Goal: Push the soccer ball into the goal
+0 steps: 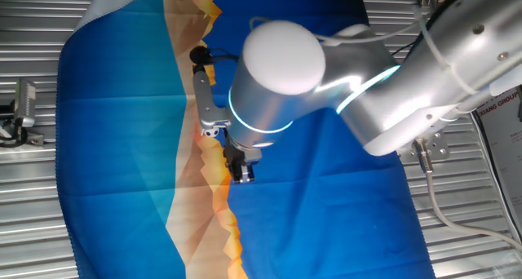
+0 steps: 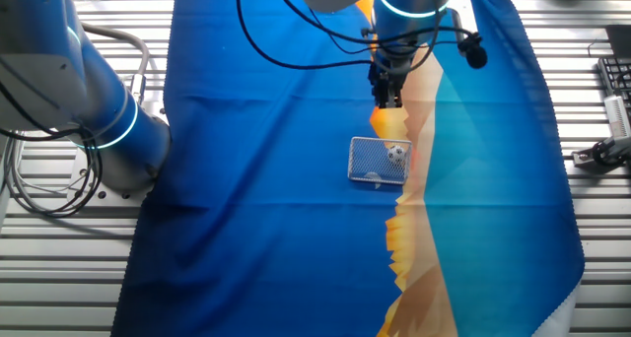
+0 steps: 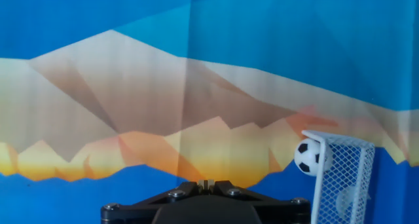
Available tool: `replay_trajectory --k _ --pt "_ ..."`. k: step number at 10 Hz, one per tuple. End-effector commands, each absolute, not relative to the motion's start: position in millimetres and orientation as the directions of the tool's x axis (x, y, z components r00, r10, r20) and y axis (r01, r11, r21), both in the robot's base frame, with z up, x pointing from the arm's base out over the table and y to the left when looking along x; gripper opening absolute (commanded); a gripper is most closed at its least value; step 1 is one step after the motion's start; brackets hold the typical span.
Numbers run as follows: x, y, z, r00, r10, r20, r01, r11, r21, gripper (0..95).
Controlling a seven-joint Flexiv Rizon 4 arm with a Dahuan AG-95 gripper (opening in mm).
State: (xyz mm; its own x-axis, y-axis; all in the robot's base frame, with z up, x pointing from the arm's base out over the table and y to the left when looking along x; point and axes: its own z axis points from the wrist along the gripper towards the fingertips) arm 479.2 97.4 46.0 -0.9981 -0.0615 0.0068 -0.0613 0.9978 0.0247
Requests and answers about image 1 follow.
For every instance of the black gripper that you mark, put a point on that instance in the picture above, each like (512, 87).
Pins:
(236, 154)

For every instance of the small black white soccer ball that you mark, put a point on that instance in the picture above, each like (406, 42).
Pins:
(211, 132)

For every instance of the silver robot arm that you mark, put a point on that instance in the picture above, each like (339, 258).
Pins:
(285, 87)

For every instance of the blue mountain print cloth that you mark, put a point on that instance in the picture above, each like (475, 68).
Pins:
(122, 148)

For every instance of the printed cardboard box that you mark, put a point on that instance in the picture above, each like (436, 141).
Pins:
(505, 140)

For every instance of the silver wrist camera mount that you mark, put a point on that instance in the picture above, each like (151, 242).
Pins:
(204, 103)

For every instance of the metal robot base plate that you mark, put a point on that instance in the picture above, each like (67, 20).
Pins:
(438, 146)

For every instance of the grey camera on stand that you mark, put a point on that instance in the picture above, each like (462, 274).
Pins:
(25, 103)

